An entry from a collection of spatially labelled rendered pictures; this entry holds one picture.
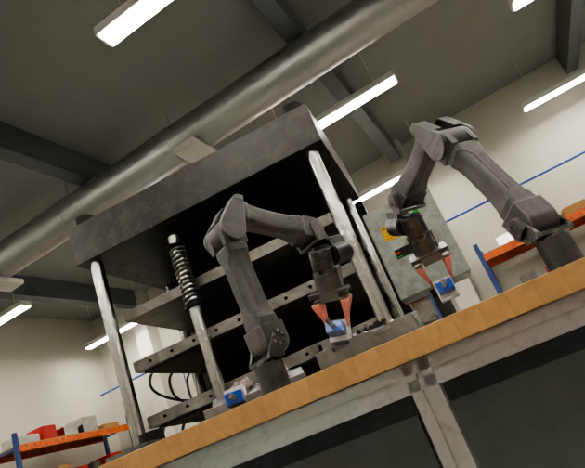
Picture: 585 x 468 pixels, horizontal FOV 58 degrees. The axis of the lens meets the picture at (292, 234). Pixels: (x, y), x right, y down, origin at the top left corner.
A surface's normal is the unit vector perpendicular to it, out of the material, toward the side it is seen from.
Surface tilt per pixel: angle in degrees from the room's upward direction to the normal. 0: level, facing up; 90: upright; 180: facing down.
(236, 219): 90
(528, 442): 90
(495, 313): 90
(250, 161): 90
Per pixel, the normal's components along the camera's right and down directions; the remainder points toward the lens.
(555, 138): -0.43, -0.18
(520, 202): 0.06, -0.70
